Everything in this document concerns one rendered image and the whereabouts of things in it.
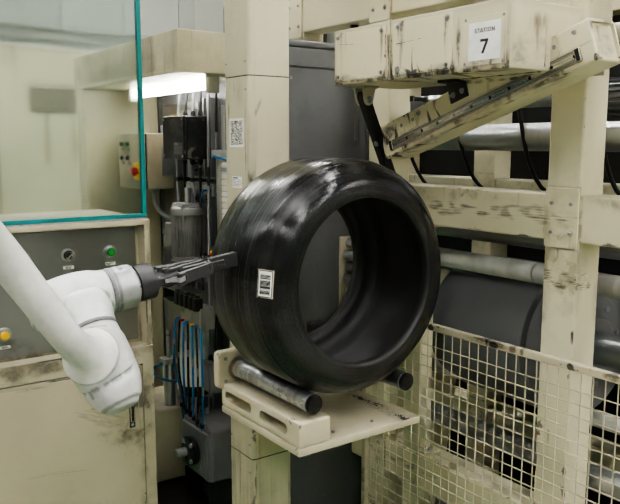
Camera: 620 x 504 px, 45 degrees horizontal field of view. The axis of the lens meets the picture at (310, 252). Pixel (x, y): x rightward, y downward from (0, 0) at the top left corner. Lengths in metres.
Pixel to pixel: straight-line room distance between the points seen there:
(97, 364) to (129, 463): 1.01
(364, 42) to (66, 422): 1.31
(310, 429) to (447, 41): 0.93
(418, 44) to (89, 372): 1.05
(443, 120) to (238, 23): 0.58
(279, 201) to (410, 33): 0.54
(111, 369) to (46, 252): 0.84
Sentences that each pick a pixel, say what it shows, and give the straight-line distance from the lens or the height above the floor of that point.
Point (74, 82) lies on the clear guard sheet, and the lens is 2.15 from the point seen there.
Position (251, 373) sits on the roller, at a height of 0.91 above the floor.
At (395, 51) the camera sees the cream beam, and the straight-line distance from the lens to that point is 1.90.
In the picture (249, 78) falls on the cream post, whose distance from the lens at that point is 1.96.
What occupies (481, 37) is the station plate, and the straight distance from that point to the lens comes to 1.71.
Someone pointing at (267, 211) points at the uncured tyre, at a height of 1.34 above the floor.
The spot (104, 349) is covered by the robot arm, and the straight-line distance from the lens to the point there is 1.37.
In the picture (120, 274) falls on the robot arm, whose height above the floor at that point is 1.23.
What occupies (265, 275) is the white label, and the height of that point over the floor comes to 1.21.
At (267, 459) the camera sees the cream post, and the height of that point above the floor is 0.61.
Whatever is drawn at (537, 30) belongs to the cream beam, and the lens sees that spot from 1.73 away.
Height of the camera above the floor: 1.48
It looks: 8 degrees down
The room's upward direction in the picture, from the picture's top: straight up
